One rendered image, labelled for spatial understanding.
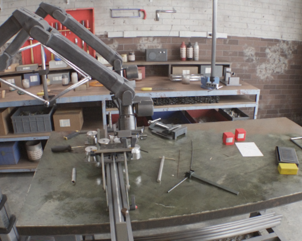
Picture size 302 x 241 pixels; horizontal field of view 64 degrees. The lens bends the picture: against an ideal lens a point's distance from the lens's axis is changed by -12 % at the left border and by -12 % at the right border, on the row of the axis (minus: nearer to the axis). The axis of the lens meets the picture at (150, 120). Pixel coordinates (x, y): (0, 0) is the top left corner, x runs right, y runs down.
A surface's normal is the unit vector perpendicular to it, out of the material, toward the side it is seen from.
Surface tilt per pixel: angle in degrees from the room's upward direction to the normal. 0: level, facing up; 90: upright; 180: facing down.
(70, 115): 95
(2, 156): 90
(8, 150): 90
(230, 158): 0
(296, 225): 0
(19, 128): 90
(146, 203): 0
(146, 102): 99
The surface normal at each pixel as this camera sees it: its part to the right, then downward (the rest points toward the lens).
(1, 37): 0.21, 0.52
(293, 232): 0.00, -0.93
